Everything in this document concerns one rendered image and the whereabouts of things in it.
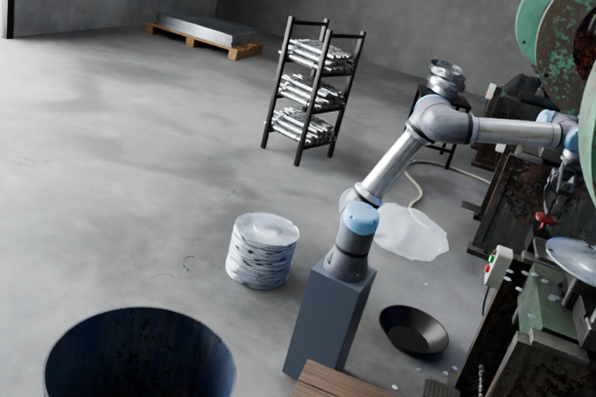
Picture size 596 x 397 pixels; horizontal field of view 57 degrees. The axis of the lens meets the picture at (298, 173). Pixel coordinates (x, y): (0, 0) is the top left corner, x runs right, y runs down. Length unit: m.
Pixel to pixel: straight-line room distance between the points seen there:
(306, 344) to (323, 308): 0.17
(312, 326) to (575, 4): 1.90
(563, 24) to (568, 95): 0.33
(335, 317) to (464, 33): 6.67
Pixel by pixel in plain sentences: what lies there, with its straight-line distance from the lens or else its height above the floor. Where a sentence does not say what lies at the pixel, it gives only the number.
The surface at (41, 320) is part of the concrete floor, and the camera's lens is 2.22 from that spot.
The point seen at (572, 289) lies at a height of 0.71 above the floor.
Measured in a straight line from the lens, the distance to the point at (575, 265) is 1.73.
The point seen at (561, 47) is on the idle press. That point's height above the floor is 1.24.
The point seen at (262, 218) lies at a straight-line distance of 2.55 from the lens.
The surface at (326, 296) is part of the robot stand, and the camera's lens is 1.87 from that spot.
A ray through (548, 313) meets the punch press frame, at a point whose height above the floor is 0.65.
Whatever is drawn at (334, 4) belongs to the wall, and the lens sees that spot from 8.49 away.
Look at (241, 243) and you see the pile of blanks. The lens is 2.41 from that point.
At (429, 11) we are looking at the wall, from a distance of 8.24.
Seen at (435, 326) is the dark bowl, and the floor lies 0.05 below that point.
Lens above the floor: 1.42
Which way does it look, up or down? 23 degrees down
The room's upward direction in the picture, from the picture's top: 14 degrees clockwise
